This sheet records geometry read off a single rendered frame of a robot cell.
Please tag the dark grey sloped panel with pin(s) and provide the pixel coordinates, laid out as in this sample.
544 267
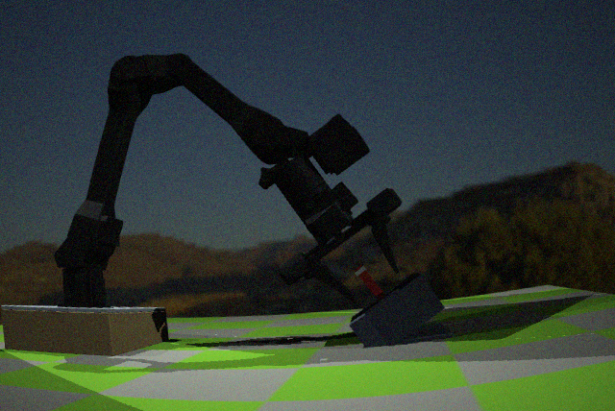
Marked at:
397 318

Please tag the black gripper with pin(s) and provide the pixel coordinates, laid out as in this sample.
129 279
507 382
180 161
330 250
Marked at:
308 265

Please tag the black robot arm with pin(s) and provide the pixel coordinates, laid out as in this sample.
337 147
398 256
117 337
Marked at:
94 231

